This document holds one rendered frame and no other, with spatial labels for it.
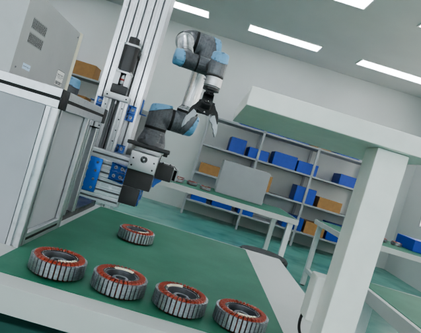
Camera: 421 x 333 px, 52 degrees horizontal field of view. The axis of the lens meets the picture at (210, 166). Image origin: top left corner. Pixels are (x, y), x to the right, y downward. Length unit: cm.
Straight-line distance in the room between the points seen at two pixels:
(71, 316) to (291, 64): 785
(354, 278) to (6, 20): 91
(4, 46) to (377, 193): 85
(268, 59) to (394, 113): 258
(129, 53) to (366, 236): 184
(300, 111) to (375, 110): 802
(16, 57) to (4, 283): 52
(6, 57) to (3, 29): 6
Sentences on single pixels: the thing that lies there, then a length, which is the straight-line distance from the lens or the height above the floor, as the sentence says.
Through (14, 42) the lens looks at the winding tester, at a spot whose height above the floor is 118.
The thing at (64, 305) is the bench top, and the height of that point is 74.
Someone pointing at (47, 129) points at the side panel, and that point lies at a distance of 103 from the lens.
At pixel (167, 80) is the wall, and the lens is 825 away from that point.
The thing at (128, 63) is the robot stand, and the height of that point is 142.
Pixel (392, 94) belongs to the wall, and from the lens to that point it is 893.
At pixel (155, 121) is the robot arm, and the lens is 227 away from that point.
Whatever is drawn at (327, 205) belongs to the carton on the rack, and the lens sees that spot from 794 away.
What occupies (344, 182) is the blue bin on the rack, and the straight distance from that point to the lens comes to 796.
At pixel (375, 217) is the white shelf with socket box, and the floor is 105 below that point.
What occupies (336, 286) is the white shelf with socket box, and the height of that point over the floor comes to 91.
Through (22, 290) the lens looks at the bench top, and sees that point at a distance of 85.
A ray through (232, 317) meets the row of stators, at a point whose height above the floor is 78.
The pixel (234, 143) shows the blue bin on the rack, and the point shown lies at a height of 143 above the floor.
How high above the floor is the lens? 106
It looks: 1 degrees down
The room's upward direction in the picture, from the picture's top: 17 degrees clockwise
